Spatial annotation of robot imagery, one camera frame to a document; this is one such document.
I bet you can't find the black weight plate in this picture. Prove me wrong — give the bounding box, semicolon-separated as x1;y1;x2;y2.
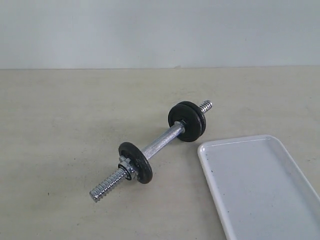
178;101;207;142

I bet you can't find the chrome dumbbell bar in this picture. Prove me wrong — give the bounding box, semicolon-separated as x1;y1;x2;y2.
89;100;213;203

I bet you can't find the black plate far end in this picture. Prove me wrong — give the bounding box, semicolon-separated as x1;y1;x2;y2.
168;101;205;142

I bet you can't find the black plate end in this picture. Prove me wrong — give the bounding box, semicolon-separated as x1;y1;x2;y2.
118;142;153;184
168;101;205;142

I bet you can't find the black plate near end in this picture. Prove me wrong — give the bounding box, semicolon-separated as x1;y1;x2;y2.
118;142;153;184

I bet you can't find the chrome star lock nut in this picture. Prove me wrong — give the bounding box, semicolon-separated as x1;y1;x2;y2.
118;155;138;181

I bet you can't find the white rectangular tray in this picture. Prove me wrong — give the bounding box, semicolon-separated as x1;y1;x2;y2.
197;134;320;240

